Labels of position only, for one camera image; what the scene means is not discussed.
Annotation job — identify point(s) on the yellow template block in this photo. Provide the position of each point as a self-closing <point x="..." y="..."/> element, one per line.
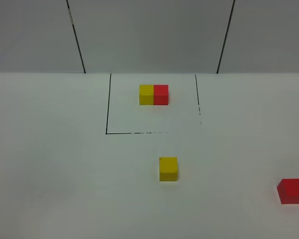
<point x="146" y="95"/>

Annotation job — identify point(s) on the red template block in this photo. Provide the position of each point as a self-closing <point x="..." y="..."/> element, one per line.
<point x="161" y="95"/>

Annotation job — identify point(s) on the loose red block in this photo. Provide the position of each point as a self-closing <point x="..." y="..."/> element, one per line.
<point x="288" y="191"/>

